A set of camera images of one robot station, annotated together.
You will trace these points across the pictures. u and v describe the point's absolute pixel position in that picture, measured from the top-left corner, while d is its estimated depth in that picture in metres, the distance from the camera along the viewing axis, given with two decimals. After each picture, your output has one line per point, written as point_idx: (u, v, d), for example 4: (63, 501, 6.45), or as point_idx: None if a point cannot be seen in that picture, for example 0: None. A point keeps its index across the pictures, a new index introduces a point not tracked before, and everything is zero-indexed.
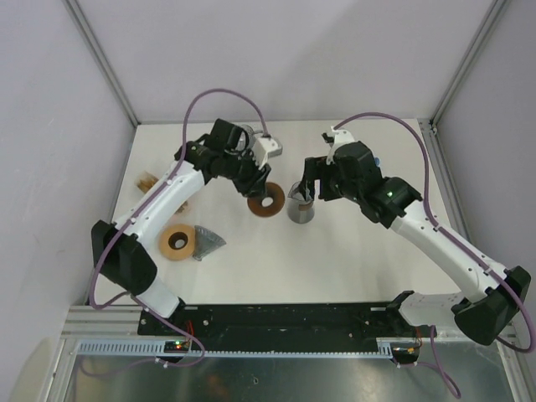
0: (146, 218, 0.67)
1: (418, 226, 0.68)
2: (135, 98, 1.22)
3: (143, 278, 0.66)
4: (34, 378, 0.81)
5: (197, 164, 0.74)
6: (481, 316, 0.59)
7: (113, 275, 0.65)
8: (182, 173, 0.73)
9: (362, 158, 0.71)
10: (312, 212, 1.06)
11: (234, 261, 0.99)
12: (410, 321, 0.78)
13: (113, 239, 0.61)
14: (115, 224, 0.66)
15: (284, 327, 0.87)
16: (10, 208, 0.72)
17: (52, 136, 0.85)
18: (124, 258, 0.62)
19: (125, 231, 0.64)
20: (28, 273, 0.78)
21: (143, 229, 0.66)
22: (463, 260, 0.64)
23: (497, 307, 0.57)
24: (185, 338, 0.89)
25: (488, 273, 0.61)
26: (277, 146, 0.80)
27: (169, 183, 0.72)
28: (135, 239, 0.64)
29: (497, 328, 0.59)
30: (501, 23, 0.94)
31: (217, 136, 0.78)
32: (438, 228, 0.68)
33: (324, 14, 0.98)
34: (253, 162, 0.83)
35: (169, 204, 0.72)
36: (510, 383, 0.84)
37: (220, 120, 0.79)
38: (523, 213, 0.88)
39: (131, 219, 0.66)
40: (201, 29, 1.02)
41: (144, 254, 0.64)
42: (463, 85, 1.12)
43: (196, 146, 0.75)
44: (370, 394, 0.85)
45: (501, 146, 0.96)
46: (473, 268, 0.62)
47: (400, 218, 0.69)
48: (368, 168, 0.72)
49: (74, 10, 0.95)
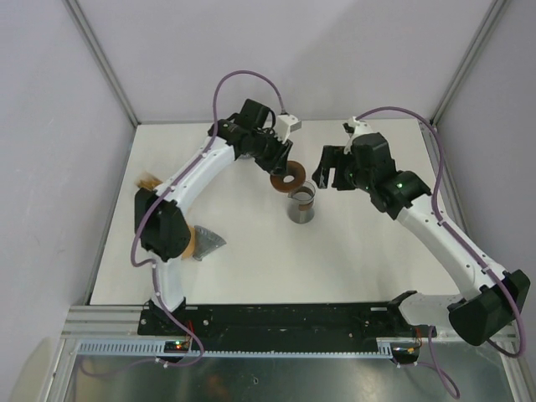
0: (183, 186, 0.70)
1: (422, 219, 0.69)
2: (135, 98, 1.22)
3: (179, 242, 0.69)
4: (34, 378, 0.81)
5: (229, 140, 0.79)
6: (473, 311, 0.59)
7: (151, 239, 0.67)
8: (216, 148, 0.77)
9: (377, 148, 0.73)
10: (313, 212, 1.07)
11: (234, 260, 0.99)
12: (410, 321, 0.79)
13: (157, 202, 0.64)
14: (157, 190, 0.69)
15: (284, 327, 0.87)
16: (10, 208, 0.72)
17: (52, 135, 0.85)
18: (165, 220, 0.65)
19: (165, 198, 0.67)
20: (28, 272, 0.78)
21: (182, 196, 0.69)
22: (463, 256, 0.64)
23: (490, 305, 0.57)
24: (185, 338, 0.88)
25: (486, 272, 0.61)
26: (297, 120, 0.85)
27: (204, 157, 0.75)
28: (175, 205, 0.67)
29: (487, 327, 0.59)
30: (501, 23, 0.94)
31: (246, 115, 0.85)
32: (442, 223, 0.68)
33: (324, 14, 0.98)
34: (277, 141, 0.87)
35: (204, 175, 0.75)
36: (510, 383, 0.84)
37: (249, 100, 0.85)
38: (522, 213, 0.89)
39: (170, 188, 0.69)
40: (201, 29, 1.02)
41: (182, 219, 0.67)
42: (463, 84, 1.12)
43: (228, 125, 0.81)
44: (370, 394, 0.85)
45: (500, 146, 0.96)
46: (471, 265, 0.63)
47: (406, 209, 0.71)
48: (382, 160, 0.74)
49: (74, 10, 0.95)
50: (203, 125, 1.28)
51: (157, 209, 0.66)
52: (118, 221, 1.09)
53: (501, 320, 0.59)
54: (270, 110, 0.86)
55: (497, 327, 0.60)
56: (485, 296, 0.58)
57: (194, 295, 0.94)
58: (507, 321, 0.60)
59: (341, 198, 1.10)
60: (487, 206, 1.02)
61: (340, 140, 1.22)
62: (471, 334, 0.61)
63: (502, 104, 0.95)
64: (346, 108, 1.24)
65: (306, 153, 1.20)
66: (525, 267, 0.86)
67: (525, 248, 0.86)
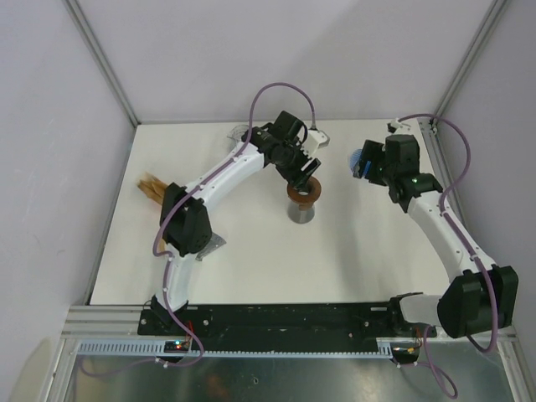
0: (212, 187, 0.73)
1: (425, 209, 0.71)
2: (135, 98, 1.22)
3: (199, 239, 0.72)
4: (35, 378, 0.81)
5: (260, 147, 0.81)
6: (456, 297, 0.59)
7: (176, 234, 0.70)
8: (247, 154, 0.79)
9: (405, 146, 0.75)
10: (313, 211, 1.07)
11: (235, 260, 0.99)
12: (407, 320, 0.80)
13: (185, 198, 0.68)
14: (186, 187, 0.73)
15: (284, 327, 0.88)
16: (10, 208, 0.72)
17: (51, 136, 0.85)
18: (190, 215, 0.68)
19: (193, 196, 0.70)
20: (28, 273, 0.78)
21: (208, 196, 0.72)
22: (456, 243, 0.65)
23: (471, 293, 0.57)
24: (185, 338, 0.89)
25: (472, 259, 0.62)
26: (325, 139, 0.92)
27: (235, 160, 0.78)
28: (202, 203, 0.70)
29: (464, 316, 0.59)
30: (502, 22, 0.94)
31: (280, 126, 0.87)
32: (443, 213, 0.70)
33: (324, 14, 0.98)
34: (303, 154, 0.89)
35: (232, 178, 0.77)
36: (510, 383, 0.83)
37: (286, 113, 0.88)
38: (521, 213, 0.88)
39: (199, 185, 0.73)
40: (202, 29, 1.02)
41: (206, 219, 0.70)
42: (463, 84, 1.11)
43: (261, 132, 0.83)
44: (370, 394, 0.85)
45: (501, 145, 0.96)
46: (461, 251, 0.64)
47: (414, 198, 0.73)
48: (406, 159, 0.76)
49: (75, 11, 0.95)
50: (203, 125, 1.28)
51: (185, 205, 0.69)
52: (118, 221, 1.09)
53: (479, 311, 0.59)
54: (302, 124, 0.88)
55: (477, 320, 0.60)
56: (469, 283, 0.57)
57: (193, 295, 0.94)
58: (487, 314, 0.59)
59: (341, 198, 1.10)
60: (487, 205, 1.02)
61: (339, 140, 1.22)
62: (452, 321, 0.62)
63: (502, 105, 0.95)
64: (346, 108, 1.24)
65: None
66: (525, 268, 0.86)
67: (523, 248, 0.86)
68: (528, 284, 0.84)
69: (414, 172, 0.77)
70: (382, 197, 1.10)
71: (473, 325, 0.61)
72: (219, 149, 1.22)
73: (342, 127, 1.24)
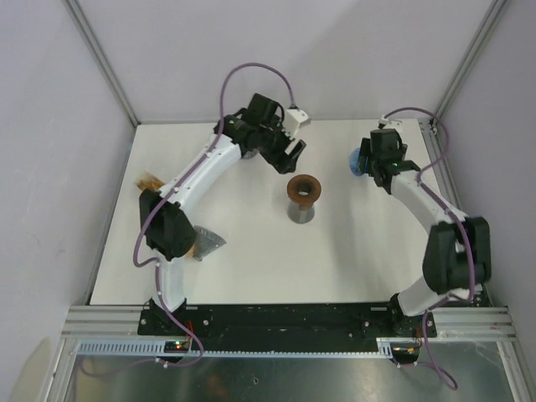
0: (187, 188, 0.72)
1: (405, 182, 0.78)
2: (135, 98, 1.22)
3: (183, 242, 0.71)
4: (34, 378, 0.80)
5: (234, 138, 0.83)
6: (434, 245, 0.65)
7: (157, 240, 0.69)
8: (219, 147, 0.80)
9: (385, 136, 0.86)
10: (313, 211, 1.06)
11: (234, 260, 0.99)
12: (407, 313, 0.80)
13: (161, 203, 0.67)
14: (159, 192, 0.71)
15: (284, 327, 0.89)
16: (9, 209, 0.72)
17: (51, 136, 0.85)
18: (168, 220, 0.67)
19: (168, 200, 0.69)
20: (28, 272, 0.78)
21: (185, 198, 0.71)
22: (432, 203, 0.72)
23: (445, 237, 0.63)
24: (185, 338, 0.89)
25: (447, 213, 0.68)
26: (306, 116, 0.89)
27: (209, 156, 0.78)
28: (179, 207, 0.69)
29: (443, 265, 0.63)
30: (501, 21, 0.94)
31: (253, 110, 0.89)
32: (420, 184, 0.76)
33: (324, 14, 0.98)
34: (284, 135, 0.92)
35: (208, 175, 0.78)
36: (509, 383, 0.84)
37: (259, 95, 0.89)
38: (521, 213, 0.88)
39: (173, 188, 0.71)
40: (201, 29, 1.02)
41: (186, 221, 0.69)
42: (463, 83, 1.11)
43: (234, 121, 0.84)
44: (370, 394, 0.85)
45: (501, 144, 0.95)
46: (436, 208, 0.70)
47: (394, 177, 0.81)
48: (388, 147, 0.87)
49: (75, 11, 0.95)
50: (203, 125, 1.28)
51: (162, 211, 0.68)
52: (119, 221, 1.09)
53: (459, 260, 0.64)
54: (277, 104, 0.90)
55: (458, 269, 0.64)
56: (443, 229, 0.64)
57: (193, 295, 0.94)
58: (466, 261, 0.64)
59: (341, 198, 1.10)
60: (487, 205, 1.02)
61: (339, 140, 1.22)
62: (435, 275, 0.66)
63: (502, 104, 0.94)
64: (345, 108, 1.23)
65: (305, 153, 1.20)
66: (525, 268, 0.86)
67: (523, 247, 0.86)
68: (528, 283, 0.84)
69: (394, 158, 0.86)
70: (382, 196, 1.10)
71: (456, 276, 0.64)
72: None
73: (342, 127, 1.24)
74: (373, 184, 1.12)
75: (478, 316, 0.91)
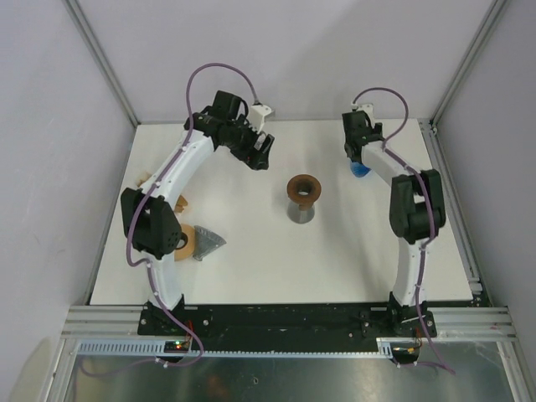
0: (168, 182, 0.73)
1: (372, 151, 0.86)
2: (136, 97, 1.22)
3: (171, 238, 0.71)
4: (34, 378, 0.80)
5: (206, 131, 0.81)
6: (394, 196, 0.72)
7: (145, 239, 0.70)
8: (194, 141, 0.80)
9: (354, 114, 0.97)
10: (313, 211, 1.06)
11: (234, 260, 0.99)
12: (402, 303, 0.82)
13: (143, 200, 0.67)
14: (141, 189, 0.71)
15: (284, 327, 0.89)
16: (9, 208, 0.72)
17: (51, 136, 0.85)
18: (154, 216, 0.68)
19: (152, 195, 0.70)
20: (28, 272, 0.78)
21: (168, 192, 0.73)
22: (394, 163, 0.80)
23: (404, 187, 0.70)
24: (185, 338, 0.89)
25: (406, 168, 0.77)
26: (270, 110, 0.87)
27: (185, 149, 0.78)
28: (162, 200, 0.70)
29: (403, 209, 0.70)
30: (501, 22, 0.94)
31: (219, 106, 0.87)
32: (385, 149, 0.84)
33: (324, 14, 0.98)
34: (252, 131, 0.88)
35: (187, 168, 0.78)
36: (510, 383, 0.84)
37: (221, 91, 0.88)
38: (520, 213, 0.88)
39: (156, 183, 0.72)
40: (201, 28, 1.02)
41: (172, 214, 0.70)
42: (463, 84, 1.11)
43: (202, 116, 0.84)
44: (370, 394, 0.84)
45: (500, 144, 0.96)
46: (397, 166, 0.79)
47: (363, 146, 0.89)
48: (358, 124, 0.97)
49: (75, 12, 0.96)
50: None
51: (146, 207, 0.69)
52: (119, 221, 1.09)
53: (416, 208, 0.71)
54: (241, 99, 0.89)
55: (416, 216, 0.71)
56: (402, 179, 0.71)
57: (193, 294, 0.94)
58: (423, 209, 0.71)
59: (341, 198, 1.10)
60: (486, 205, 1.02)
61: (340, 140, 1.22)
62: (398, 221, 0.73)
63: (502, 104, 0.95)
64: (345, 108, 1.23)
65: (306, 153, 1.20)
66: (525, 268, 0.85)
67: (523, 248, 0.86)
68: (528, 283, 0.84)
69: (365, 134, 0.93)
70: (382, 196, 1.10)
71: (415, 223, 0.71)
72: (219, 149, 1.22)
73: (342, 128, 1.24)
74: (373, 184, 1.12)
75: (477, 316, 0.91)
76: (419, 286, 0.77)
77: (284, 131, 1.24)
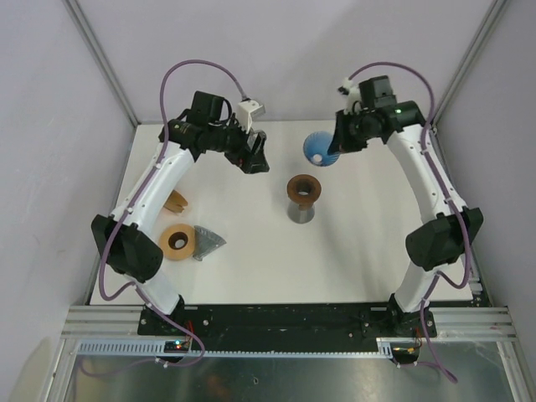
0: (141, 206, 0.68)
1: (406, 146, 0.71)
2: (136, 98, 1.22)
3: (151, 262, 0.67)
4: (34, 378, 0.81)
5: (183, 144, 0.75)
6: (427, 235, 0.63)
7: (123, 265, 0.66)
8: (169, 157, 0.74)
9: (378, 80, 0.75)
10: (313, 211, 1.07)
11: (234, 260, 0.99)
12: (405, 310, 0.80)
13: (115, 230, 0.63)
14: (113, 215, 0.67)
15: (284, 327, 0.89)
16: (9, 209, 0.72)
17: (51, 136, 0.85)
18: (128, 246, 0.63)
19: (124, 222, 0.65)
20: (28, 272, 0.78)
21: (142, 218, 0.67)
22: (430, 185, 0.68)
23: (441, 229, 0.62)
24: (185, 338, 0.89)
25: (447, 203, 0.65)
26: (258, 105, 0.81)
27: (159, 167, 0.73)
28: (136, 228, 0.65)
29: (432, 251, 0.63)
30: (501, 21, 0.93)
31: (198, 109, 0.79)
32: (424, 152, 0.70)
33: (325, 14, 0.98)
34: (241, 130, 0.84)
35: (162, 189, 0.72)
36: (509, 383, 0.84)
37: (198, 92, 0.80)
38: (520, 213, 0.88)
39: (127, 209, 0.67)
40: (201, 28, 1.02)
41: (147, 241, 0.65)
42: (463, 84, 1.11)
43: (179, 125, 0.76)
44: (370, 394, 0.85)
45: (501, 144, 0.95)
46: (437, 193, 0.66)
47: (397, 132, 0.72)
48: (382, 93, 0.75)
49: (75, 11, 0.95)
50: None
51: (120, 234, 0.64)
52: None
53: (447, 245, 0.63)
54: (223, 98, 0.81)
55: (443, 254, 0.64)
56: (440, 223, 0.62)
57: (193, 294, 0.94)
58: (454, 248, 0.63)
59: (341, 197, 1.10)
60: (487, 205, 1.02)
61: None
62: (422, 259, 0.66)
63: (502, 104, 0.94)
64: None
65: None
66: (526, 269, 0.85)
67: (524, 248, 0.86)
68: (528, 284, 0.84)
69: (392, 103, 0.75)
70: (382, 196, 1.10)
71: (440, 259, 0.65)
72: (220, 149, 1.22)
73: None
74: (373, 184, 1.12)
75: (477, 316, 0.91)
76: (424, 301, 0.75)
77: (284, 131, 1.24)
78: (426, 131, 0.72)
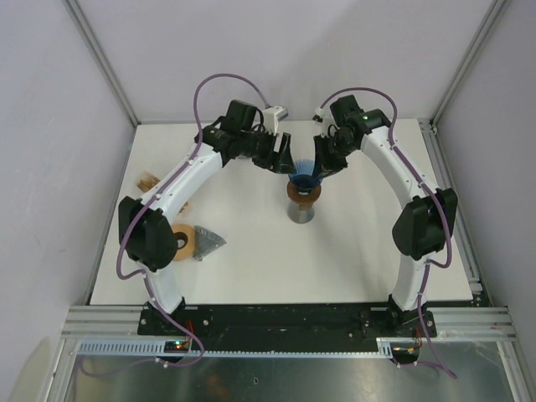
0: (169, 194, 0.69)
1: (377, 145, 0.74)
2: (136, 98, 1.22)
3: (167, 251, 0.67)
4: (34, 378, 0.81)
5: (216, 146, 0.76)
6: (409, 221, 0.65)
7: (139, 249, 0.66)
8: (202, 155, 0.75)
9: (342, 99, 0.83)
10: (313, 211, 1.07)
11: (234, 260, 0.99)
12: (405, 306, 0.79)
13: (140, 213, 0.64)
14: (141, 198, 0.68)
15: (284, 327, 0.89)
16: (9, 209, 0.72)
17: (50, 136, 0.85)
18: (150, 230, 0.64)
19: (150, 207, 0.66)
20: (28, 272, 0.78)
21: (167, 205, 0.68)
22: (404, 173, 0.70)
23: (420, 213, 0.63)
24: (185, 338, 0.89)
25: (420, 186, 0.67)
26: (282, 108, 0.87)
27: (191, 163, 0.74)
28: (161, 213, 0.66)
29: (416, 237, 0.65)
30: (502, 21, 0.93)
31: (231, 117, 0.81)
32: (393, 146, 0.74)
33: (325, 14, 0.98)
34: (268, 134, 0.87)
35: (191, 183, 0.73)
36: (509, 383, 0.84)
37: (234, 102, 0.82)
38: (520, 213, 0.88)
39: (156, 195, 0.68)
40: (201, 29, 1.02)
41: (167, 229, 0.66)
42: (463, 84, 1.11)
43: (214, 131, 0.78)
44: (370, 394, 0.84)
45: (500, 143, 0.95)
46: (410, 179, 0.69)
47: (366, 136, 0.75)
48: (349, 109, 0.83)
49: (75, 11, 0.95)
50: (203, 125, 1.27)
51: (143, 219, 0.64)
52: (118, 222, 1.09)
53: (429, 229, 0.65)
54: (256, 108, 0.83)
55: (429, 239, 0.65)
56: (416, 204, 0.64)
57: (193, 294, 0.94)
58: (435, 231, 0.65)
59: (341, 197, 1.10)
60: (486, 205, 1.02)
61: None
62: (409, 248, 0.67)
63: (502, 104, 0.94)
64: None
65: (306, 153, 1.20)
66: (526, 269, 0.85)
67: (524, 248, 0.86)
68: (528, 284, 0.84)
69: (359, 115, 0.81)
70: (382, 196, 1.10)
71: (427, 245, 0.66)
72: None
73: None
74: (373, 184, 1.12)
75: (477, 316, 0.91)
76: (420, 294, 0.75)
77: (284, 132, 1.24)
78: (392, 129, 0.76)
